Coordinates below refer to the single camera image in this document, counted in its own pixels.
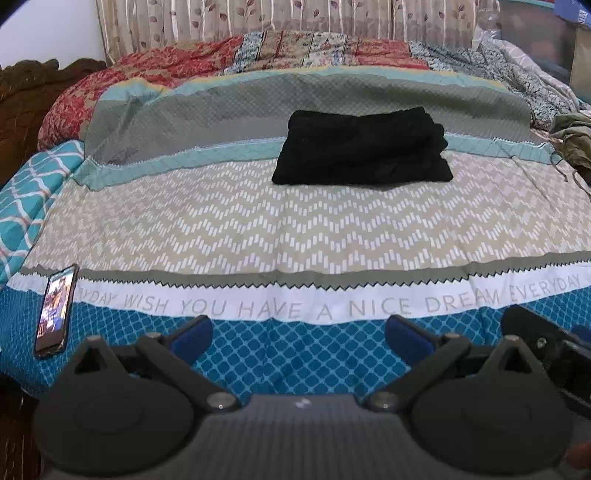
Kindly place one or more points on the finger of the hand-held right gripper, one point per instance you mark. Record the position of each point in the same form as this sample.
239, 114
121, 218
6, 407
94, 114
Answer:
526, 325

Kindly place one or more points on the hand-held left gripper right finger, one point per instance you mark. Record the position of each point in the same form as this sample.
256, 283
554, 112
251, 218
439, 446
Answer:
407, 335

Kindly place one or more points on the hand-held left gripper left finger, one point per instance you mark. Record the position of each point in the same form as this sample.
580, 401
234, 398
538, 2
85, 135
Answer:
190, 338

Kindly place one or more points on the black pants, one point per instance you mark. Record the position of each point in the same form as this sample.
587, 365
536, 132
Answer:
364, 147

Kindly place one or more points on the black smartphone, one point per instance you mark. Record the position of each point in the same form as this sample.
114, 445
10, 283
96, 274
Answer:
56, 311

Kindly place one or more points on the striped patchwork bedspread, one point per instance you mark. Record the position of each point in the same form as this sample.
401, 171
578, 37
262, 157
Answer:
277, 230

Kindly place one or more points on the olive cloth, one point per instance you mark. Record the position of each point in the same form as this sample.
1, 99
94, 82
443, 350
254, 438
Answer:
575, 138

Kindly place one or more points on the teal lattice bed sheet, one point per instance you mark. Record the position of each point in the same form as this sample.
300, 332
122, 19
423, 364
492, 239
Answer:
32, 198

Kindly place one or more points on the grey patterned blanket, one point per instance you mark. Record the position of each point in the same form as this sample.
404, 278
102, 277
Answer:
517, 76

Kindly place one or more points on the red patterned quilt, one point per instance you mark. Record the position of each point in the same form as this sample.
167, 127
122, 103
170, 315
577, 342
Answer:
152, 69

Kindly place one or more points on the carved wooden headboard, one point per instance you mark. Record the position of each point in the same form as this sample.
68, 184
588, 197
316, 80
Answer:
23, 110

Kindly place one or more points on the clear plastic storage box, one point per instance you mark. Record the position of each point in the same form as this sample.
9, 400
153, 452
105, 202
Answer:
545, 41

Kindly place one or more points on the leaf print curtain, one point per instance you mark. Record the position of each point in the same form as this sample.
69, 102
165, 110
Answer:
277, 16

